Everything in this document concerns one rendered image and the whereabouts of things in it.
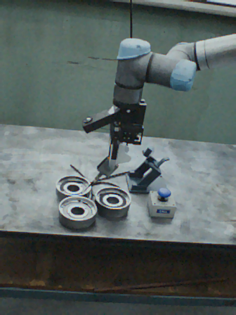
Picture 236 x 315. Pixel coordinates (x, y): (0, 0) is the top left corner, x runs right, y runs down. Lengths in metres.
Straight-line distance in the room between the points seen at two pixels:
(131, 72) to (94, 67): 1.70
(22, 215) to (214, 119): 2.05
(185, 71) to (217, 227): 0.49
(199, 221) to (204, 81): 1.72
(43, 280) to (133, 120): 0.58
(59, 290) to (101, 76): 1.71
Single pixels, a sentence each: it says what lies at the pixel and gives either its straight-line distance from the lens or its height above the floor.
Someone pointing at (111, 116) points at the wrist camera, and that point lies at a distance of 1.06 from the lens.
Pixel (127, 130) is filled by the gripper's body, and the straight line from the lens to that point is 1.07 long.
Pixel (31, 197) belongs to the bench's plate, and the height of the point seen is 0.80.
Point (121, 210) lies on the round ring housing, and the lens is 1.15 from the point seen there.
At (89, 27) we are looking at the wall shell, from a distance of 2.63.
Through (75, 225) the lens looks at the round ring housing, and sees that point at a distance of 1.10.
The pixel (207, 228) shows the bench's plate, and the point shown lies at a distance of 1.22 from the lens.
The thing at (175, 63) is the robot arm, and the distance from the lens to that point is 0.99.
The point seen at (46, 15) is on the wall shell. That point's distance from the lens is 2.63.
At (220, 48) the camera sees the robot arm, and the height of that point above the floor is 1.29.
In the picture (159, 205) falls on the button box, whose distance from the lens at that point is 1.18.
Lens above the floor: 1.54
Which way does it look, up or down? 32 degrees down
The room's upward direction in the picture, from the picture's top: 8 degrees clockwise
